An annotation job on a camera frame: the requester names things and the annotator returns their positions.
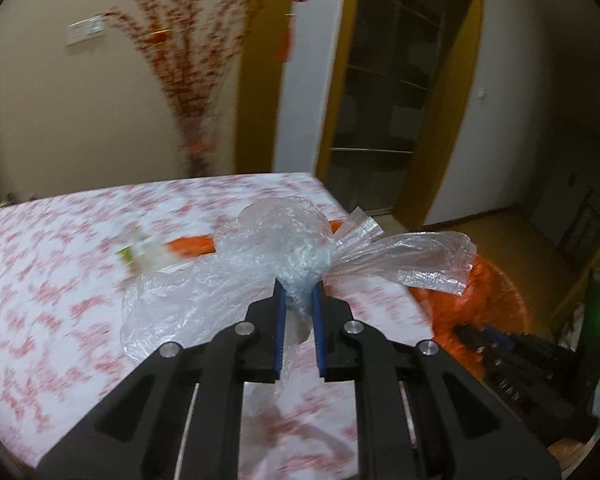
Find white green wrapper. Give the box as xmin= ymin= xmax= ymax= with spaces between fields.
xmin=117 ymin=227 xmax=178 ymax=273

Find yellow wooden wall trim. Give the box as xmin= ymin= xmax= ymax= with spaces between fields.
xmin=234 ymin=0 xmax=302 ymax=176

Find glass vase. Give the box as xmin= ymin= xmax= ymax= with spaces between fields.
xmin=177 ymin=110 xmax=223 ymax=177

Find orange plastic wrapper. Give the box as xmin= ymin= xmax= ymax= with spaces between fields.
xmin=162 ymin=219 xmax=352 ymax=257

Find dark glass door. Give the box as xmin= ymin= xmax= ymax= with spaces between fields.
xmin=326 ymin=0 xmax=456 ymax=213

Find red floral tablecloth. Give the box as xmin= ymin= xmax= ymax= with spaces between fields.
xmin=0 ymin=172 xmax=443 ymax=480

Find clear plastic bag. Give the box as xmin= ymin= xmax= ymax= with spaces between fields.
xmin=120 ymin=196 xmax=476 ymax=395

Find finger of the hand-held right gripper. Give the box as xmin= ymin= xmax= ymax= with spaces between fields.
xmin=455 ymin=324 xmax=528 ymax=386

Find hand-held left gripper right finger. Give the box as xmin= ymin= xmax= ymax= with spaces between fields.
xmin=311 ymin=281 xmax=563 ymax=480

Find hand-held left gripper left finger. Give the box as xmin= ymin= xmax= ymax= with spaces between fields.
xmin=32 ymin=280 xmax=287 ymax=480

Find orange waste bin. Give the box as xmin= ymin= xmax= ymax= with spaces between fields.
xmin=409 ymin=255 xmax=531 ymax=382

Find yellow wooden door frame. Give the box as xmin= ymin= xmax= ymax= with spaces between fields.
xmin=314 ymin=0 xmax=485 ymax=227

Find red hanging ornament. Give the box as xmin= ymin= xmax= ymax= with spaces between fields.
xmin=274 ymin=0 xmax=313 ymax=63

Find white wall switch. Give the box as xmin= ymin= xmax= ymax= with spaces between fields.
xmin=66 ymin=16 xmax=106 ymax=47

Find red blossom branch decoration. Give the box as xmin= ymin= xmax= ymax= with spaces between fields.
xmin=100 ymin=0 xmax=253 ymax=126

